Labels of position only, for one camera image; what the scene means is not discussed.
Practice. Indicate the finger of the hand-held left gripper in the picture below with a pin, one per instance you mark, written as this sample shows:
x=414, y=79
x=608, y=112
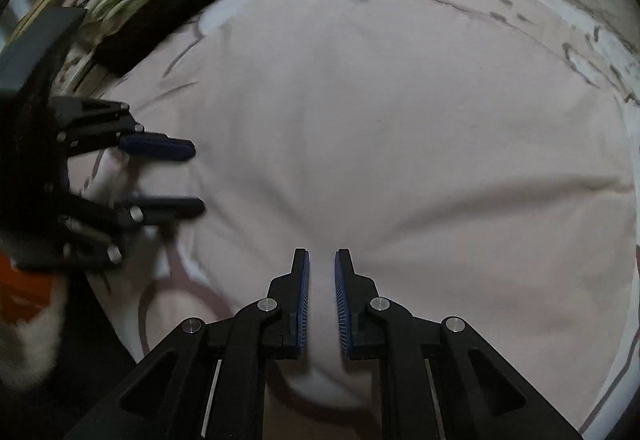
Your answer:
x=160, y=144
x=175, y=208

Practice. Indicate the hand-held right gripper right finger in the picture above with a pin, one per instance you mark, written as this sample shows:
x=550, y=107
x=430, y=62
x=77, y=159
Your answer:
x=342, y=300

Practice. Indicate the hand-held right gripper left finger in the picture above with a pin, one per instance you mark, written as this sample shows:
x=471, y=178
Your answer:
x=303, y=300

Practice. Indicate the pale pink garment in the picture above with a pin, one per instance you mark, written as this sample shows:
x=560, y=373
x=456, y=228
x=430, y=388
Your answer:
x=380, y=160

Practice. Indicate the dark brown red cloth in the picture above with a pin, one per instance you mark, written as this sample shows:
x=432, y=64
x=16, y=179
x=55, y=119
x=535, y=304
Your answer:
x=165, y=15

